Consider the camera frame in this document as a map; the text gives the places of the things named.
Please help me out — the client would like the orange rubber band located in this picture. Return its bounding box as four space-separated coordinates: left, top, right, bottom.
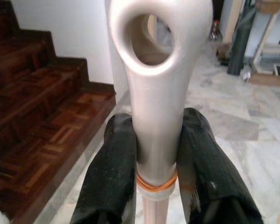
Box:
136 173 178 193

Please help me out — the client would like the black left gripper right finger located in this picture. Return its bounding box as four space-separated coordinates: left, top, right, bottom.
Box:
176 107 277 224

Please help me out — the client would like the light wooden frame rack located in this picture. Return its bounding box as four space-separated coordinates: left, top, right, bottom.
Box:
221 0 280 87

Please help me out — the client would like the dark grey rolled mat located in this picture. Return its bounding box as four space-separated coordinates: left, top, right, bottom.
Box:
227 0 258 76

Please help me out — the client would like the beige broom with purple bristles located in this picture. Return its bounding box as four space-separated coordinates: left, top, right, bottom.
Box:
108 0 215 224

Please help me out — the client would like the dark wooden parquet staircase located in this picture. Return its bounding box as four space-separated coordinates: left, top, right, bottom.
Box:
0 0 117 222

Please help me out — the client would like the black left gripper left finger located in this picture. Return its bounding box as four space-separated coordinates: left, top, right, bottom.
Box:
70 113 139 224

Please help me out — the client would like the reddish bottle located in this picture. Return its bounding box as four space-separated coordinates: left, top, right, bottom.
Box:
209 20 223 42

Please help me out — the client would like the brown cardboard box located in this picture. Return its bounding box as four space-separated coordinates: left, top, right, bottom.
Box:
216 43 232 66

